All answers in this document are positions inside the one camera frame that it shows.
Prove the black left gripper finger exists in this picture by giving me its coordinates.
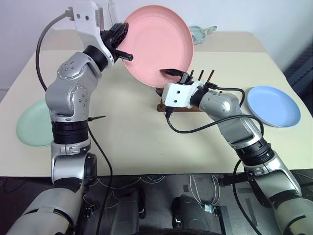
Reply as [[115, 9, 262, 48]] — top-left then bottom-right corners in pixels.
[[115, 49, 134, 62], [114, 22, 129, 48]]

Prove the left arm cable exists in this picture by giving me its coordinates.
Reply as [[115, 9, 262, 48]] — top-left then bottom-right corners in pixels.
[[35, 6, 113, 235]]

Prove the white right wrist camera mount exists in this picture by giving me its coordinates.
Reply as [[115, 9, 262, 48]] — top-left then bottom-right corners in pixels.
[[162, 81, 205, 110]]

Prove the black connector block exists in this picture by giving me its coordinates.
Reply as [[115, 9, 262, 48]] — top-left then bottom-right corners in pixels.
[[221, 172, 249, 187]]

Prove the wooden dish rack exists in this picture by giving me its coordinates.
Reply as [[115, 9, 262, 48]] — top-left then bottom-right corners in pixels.
[[156, 69, 222, 113]]

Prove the light green dish with handle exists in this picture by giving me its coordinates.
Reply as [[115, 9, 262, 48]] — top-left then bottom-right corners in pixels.
[[189, 24, 218, 45]]

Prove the green plate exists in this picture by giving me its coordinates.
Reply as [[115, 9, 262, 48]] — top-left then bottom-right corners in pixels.
[[16, 100, 53, 148]]

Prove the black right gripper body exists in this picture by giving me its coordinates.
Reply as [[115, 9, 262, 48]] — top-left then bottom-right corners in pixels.
[[179, 71, 194, 86]]

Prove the blue plate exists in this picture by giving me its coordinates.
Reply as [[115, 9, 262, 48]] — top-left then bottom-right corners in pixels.
[[246, 85, 301, 129]]

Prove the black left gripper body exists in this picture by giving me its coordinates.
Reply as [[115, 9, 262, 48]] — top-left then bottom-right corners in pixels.
[[100, 23, 121, 56]]

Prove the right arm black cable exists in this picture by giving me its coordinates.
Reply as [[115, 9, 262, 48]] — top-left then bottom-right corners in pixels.
[[165, 82, 265, 235]]

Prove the pink plate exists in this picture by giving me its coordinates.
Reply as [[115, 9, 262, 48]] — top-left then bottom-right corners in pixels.
[[121, 5, 195, 88]]

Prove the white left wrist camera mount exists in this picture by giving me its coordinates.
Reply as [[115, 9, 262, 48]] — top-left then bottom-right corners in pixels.
[[65, 0, 115, 68]]

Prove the white cable loop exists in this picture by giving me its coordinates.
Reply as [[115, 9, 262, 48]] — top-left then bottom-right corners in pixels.
[[189, 175, 220, 207]]

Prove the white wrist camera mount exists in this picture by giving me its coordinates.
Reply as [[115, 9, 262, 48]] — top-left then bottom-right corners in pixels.
[[162, 81, 205, 110], [65, 0, 115, 68]]

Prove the dark ribbed panel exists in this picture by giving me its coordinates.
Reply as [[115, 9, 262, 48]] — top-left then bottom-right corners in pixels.
[[285, 43, 313, 98]]

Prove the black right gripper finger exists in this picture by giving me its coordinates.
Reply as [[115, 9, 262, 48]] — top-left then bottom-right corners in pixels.
[[159, 68, 184, 77]]

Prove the dark rounded robot foot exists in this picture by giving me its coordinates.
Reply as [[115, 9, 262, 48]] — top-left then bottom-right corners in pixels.
[[172, 194, 232, 235], [114, 189, 147, 235]]

